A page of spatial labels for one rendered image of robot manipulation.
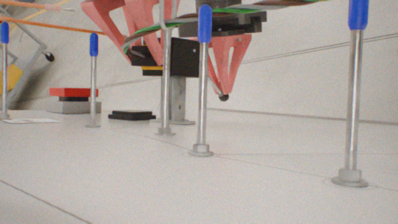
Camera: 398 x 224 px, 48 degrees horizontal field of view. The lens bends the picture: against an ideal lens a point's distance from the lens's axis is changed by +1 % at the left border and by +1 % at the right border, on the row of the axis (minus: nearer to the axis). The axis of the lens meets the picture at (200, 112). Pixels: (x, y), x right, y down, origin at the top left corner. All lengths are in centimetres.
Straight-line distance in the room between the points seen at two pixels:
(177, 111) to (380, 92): 146
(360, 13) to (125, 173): 12
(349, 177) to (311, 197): 3
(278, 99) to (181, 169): 191
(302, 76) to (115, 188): 198
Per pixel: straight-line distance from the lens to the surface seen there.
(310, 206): 16
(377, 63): 199
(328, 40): 223
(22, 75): 444
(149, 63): 45
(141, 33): 38
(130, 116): 51
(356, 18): 20
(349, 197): 18
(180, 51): 47
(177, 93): 48
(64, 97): 64
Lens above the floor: 134
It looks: 34 degrees down
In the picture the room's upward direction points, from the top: 45 degrees counter-clockwise
